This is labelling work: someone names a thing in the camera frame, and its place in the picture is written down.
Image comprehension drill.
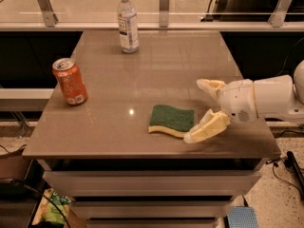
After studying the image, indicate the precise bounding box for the right metal railing bracket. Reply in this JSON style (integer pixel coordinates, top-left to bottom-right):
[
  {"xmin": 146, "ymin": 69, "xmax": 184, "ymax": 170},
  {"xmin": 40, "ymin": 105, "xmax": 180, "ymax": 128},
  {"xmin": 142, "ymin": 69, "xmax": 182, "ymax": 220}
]
[{"xmin": 268, "ymin": 0, "xmax": 293, "ymax": 28}]

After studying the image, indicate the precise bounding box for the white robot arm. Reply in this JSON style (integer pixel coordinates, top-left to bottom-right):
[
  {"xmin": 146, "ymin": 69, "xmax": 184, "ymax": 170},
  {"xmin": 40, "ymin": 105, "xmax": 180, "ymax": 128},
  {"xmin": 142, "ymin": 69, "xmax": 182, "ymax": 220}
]
[{"xmin": 183, "ymin": 61, "xmax": 304, "ymax": 143}]

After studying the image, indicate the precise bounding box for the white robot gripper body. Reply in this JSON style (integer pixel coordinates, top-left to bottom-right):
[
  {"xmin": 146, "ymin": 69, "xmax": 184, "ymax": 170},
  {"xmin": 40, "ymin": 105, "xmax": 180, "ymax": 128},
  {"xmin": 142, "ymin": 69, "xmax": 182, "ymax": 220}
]
[{"xmin": 219, "ymin": 80, "xmax": 257, "ymax": 124}]

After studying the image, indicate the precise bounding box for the green and yellow sponge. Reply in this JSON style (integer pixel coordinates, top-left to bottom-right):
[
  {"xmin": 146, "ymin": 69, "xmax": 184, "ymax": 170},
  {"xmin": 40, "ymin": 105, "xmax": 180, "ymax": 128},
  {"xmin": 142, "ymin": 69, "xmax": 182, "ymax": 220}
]
[{"xmin": 148, "ymin": 104, "xmax": 195, "ymax": 138}]

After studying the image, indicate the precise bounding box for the green snack bag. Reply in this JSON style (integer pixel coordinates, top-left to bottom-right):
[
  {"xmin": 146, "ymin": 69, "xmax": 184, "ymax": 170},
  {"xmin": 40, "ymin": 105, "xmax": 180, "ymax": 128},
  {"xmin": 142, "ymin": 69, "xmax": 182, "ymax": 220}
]
[{"xmin": 31, "ymin": 188, "xmax": 70, "ymax": 228}]

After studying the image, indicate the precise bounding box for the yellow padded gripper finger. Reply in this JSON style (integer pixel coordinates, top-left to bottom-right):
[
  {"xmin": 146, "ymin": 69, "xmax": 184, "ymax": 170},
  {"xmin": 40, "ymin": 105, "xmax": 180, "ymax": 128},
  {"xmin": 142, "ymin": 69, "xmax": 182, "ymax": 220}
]
[
  {"xmin": 197, "ymin": 79, "xmax": 226, "ymax": 101},
  {"xmin": 183, "ymin": 109, "xmax": 231, "ymax": 143}
]

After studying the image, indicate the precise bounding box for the black cable on left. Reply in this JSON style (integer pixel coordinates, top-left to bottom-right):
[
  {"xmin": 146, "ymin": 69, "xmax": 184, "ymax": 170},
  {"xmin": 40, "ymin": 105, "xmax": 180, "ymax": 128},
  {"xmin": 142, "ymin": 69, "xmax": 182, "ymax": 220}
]
[{"xmin": 0, "ymin": 178, "xmax": 72, "ymax": 228}]

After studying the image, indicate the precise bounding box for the blue perforated pad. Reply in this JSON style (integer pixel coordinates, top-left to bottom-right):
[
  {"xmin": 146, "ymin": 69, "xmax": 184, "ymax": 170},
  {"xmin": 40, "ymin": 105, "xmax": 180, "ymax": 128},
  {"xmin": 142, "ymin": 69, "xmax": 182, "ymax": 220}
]
[{"xmin": 226, "ymin": 206, "xmax": 258, "ymax": 228}]

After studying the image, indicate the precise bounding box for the orange soda can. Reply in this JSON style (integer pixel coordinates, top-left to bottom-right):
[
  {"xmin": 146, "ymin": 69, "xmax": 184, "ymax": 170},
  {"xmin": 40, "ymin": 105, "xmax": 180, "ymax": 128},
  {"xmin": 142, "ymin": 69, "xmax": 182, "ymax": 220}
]
[{"xmin": 52, "ymin": 58, "xmax": 87, "ymax": 105}]

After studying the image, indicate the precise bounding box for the left metal railing bracket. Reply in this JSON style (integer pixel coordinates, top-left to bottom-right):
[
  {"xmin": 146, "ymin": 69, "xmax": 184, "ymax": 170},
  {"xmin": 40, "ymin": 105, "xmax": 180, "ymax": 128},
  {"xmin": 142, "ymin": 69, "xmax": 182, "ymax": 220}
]
[{"xmin": 37, "ymin": 0, "xmax": 58, "ymax": 28}]

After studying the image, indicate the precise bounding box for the middle metal railing bracket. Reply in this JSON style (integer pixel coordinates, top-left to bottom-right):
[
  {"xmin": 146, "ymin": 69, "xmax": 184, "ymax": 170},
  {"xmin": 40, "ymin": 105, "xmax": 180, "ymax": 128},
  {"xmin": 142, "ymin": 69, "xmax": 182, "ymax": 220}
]
[{"xmin": 159, "ymin": 0, "xmax": 170, "ymax": 28}]

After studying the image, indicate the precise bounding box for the metal railing bracket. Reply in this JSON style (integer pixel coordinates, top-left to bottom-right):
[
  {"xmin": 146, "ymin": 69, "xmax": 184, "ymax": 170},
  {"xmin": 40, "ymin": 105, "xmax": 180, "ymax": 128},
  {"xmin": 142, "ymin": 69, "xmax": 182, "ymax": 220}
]
[
  {"xmin": 37, "ymin": 0, "xmax": 58, "ymax": 28},
  {"xmin": 159, "ymin": 0, "xmax": 170, "ymax": 28},
  {"xmin": 268, "ymin": 0, "xmax": 293, "ymax": 28}
]

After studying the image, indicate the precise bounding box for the clear blue plastic water bottle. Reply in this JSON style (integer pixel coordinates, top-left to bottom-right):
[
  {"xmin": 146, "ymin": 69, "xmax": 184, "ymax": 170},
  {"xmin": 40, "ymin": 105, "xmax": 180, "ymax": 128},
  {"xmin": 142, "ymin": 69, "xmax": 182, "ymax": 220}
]
[{"xmin": 117, "ymin": 0, "xmax": 139, "ymax": 53}]

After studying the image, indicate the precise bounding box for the grey drawer cabinet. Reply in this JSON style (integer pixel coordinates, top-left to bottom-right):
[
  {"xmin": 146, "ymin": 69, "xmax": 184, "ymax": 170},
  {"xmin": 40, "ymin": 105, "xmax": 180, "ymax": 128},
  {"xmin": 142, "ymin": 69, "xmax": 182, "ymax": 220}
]
[{"xmin": 24, "ymin": 30, "xmax": 280, "ymax": 228}]

